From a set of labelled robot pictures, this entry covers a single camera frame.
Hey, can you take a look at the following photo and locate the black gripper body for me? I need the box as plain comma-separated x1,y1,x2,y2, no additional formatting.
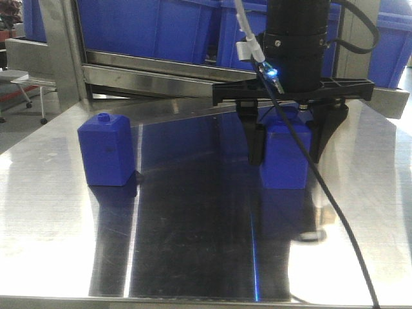
212,77,375,109

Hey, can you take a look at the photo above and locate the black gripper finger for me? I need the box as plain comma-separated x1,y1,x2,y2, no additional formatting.
310,103,349,163
236,100,266,165

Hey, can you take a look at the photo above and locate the blue plastic block part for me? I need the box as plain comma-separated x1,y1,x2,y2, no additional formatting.
260,111,308,190

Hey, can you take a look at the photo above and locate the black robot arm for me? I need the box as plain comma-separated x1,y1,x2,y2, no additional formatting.
212,1,374,165

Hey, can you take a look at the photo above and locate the stainless steel shelf rack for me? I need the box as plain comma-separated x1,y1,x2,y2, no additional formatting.
6,1,409,118

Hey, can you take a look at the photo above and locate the blue plastic bin far right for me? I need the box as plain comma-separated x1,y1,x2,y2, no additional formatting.
368,1,411,89

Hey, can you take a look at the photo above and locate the blue plastic bin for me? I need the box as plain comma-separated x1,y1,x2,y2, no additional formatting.
216,1,341,70
21,0,223,65
368,1,411,89

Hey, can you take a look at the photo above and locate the blue plastic bin left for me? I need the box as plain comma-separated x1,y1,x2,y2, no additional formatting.
21,0,223,65

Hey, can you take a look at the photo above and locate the white cable with connector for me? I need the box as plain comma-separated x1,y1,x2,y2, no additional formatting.
233,0,268,64

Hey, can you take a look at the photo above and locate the black cable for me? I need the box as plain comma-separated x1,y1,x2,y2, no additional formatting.
254,0,381,309

